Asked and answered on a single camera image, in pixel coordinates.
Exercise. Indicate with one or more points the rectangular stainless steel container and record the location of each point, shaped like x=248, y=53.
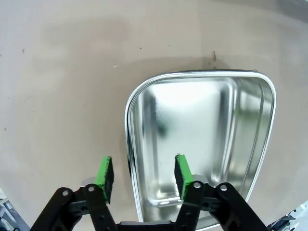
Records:
x=192, y=115

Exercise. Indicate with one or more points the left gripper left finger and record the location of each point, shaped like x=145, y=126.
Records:
x=79, y=211

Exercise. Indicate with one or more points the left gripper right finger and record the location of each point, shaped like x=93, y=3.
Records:
x=216, y=211

